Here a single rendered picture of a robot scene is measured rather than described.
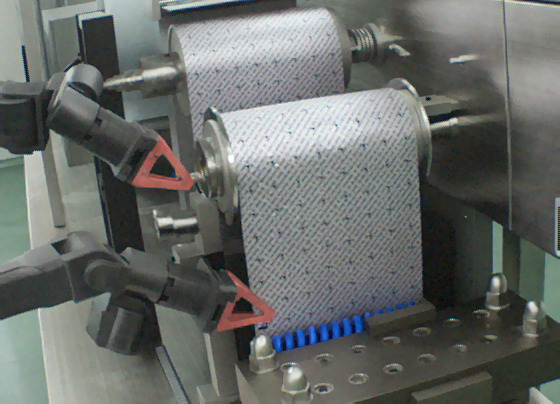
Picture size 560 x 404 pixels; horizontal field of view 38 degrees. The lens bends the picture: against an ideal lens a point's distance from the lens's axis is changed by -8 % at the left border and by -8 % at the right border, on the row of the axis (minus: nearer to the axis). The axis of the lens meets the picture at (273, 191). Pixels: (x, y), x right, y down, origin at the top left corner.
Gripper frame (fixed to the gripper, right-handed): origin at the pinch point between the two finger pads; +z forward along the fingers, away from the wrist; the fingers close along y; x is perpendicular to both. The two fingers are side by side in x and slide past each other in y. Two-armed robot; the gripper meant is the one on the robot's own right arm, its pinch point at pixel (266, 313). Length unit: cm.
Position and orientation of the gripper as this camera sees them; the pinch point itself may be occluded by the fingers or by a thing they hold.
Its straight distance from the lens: 109.2
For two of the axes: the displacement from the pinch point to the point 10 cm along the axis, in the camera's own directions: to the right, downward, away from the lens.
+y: 3.0, 2.6, -9.2
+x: 3.8, -9.2, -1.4
